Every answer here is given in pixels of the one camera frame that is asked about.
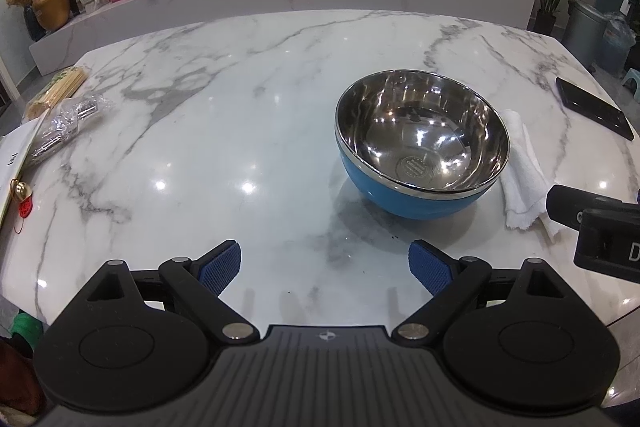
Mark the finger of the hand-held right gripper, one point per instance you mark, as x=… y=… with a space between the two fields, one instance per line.
x=562 y=206

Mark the white cloth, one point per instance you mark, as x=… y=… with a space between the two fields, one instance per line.
x=525 y=177

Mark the black smartphone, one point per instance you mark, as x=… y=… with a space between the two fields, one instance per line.
x=595 y=107

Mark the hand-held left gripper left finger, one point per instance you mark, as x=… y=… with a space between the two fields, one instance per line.
x=220 y=268

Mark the clear plastic bag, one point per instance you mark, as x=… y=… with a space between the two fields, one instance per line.
x=62 y=127

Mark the golden vase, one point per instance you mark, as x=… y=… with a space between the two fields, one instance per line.
x=51 y=7

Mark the bin with blue bag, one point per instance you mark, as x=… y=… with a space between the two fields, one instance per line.
x=616 y=44

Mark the gold bell red charm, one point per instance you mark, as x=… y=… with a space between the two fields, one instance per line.
x=21 y=192

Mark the small green plastic stool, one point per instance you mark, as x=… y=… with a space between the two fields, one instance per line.
x=632 y=79

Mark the green round object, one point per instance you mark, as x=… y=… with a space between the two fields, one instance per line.
x=26 y=329

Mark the bundle of bamboo skewers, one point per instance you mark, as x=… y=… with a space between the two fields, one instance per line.
x=57 y=89

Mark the blue stainless steel bowl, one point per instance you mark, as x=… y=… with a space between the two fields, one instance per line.
x=425 y=142

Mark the white paper sheet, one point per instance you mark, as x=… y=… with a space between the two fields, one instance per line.
x=15 y=157

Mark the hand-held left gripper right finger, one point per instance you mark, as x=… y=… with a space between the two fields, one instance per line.
x=429 y=268

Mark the grey trash bin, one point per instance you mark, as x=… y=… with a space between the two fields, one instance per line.
x=582 y=32

